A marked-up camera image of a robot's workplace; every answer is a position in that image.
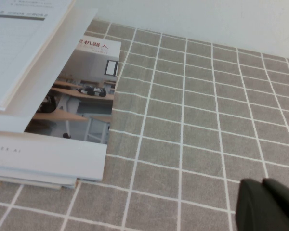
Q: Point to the white paper brochure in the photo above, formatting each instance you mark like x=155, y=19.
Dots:
x=26, y=180

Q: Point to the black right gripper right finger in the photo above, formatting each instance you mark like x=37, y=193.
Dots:
x=281, y=204

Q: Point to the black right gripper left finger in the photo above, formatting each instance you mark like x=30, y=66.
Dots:
x=250, y=207

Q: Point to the grey white-grid tablecloth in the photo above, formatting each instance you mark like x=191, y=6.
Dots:
x=183, y=120

